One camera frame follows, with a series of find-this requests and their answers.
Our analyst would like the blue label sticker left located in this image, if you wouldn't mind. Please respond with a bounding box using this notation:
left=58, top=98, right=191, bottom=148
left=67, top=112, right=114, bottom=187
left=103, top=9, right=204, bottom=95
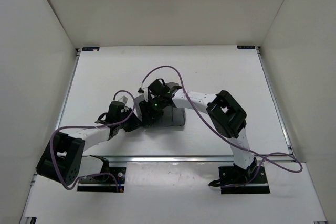
left=81, top=47, right=100, bottom=51

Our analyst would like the blue label sticker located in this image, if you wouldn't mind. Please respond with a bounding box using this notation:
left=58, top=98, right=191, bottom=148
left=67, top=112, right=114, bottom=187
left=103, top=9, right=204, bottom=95
left=237, top=45, right=256, bottom=50
left=81, top=47, right=100, bottom=51

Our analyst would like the grey pleated skirt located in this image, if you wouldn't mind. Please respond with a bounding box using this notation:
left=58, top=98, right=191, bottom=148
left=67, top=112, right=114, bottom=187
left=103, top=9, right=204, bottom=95
left=132, top=81, right=187, bottom=127

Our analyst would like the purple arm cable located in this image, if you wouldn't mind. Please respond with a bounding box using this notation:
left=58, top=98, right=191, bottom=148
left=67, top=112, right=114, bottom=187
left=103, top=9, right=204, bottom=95
left=141, top=66, right=302, bottom=188
left=49, top=90, right=137, bottom=193

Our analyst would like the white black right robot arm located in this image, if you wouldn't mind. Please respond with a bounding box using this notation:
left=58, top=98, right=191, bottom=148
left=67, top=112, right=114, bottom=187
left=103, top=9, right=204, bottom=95
left=136, top=79, right=257, bottom=182

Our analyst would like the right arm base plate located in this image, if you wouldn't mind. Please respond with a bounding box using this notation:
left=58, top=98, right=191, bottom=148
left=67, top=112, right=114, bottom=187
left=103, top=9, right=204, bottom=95
left=208, top=166, right=270, bottom=194

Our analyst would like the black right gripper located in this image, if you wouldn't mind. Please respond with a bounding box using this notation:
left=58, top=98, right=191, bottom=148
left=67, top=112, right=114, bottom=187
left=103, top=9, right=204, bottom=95
left=140, top=95, right=166, bottom=126

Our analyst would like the blue label sticker right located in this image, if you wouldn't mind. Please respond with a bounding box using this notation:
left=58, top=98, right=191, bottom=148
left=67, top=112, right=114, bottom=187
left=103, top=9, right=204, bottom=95
left=237, top=45, right=256, bottom=50

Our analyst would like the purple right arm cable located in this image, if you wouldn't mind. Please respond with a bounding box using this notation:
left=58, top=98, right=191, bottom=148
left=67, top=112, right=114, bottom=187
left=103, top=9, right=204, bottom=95
left=141, top=66, right=302, bottom=188

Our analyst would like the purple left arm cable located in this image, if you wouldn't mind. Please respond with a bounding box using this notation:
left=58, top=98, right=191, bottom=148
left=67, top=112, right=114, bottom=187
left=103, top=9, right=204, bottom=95
left=49, top=90, right=137, bottom=193

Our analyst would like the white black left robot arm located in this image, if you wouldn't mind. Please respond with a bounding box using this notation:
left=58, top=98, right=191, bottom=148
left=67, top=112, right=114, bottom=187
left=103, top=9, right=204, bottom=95
left=36, top=101, right=142, bottom=190

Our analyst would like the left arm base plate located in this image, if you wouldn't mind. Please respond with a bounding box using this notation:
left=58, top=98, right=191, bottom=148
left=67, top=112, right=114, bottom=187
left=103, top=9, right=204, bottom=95
left=77, top=164, right=127, bottom=193

